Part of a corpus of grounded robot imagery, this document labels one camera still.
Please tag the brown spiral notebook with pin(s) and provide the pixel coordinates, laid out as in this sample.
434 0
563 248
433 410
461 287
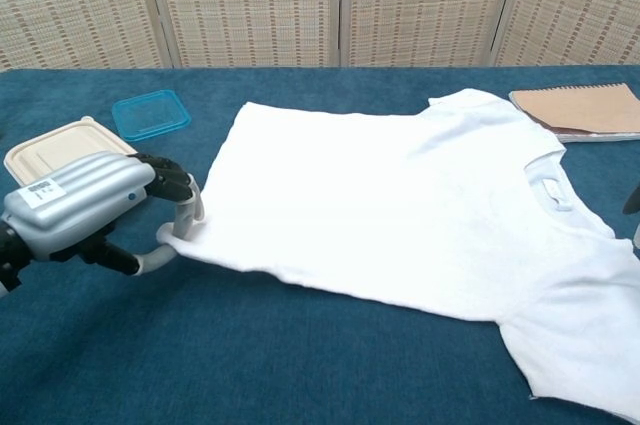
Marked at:
580 107

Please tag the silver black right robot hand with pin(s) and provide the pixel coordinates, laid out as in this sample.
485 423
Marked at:
634 205

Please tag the blue plush table cover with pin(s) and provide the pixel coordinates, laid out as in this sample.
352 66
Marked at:
300 90

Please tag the white T-shirt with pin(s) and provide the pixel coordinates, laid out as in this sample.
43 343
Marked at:
375 185

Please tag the beige lidded food box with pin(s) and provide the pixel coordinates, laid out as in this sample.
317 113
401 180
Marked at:
55 145

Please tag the blue square plastic lid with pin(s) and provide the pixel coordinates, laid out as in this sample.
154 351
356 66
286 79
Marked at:
150 115

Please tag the woven folding screen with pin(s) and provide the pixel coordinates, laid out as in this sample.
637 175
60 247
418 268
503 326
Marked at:
250 5

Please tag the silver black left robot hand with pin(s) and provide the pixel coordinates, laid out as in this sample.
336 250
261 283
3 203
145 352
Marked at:
75 205

